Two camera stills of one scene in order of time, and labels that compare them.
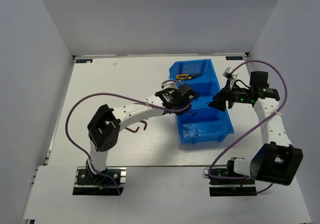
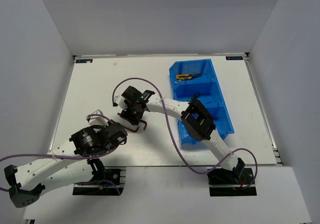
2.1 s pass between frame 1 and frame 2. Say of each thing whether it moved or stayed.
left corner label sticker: stayed
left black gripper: moved
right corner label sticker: stayed
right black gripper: moved
